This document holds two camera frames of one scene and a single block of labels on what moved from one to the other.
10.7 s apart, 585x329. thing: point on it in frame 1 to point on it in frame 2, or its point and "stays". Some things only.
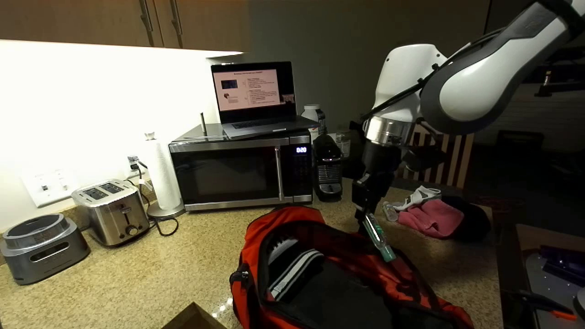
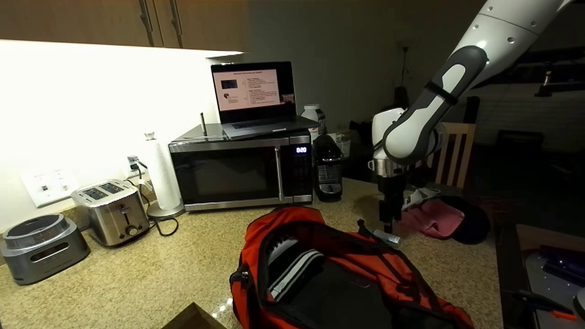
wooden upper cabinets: [182, 24] stays
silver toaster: [120, 209] stays
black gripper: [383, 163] to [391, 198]
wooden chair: [435, 156] stays
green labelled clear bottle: [380, 238] to [394, 238]
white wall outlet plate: [51, 183] stays
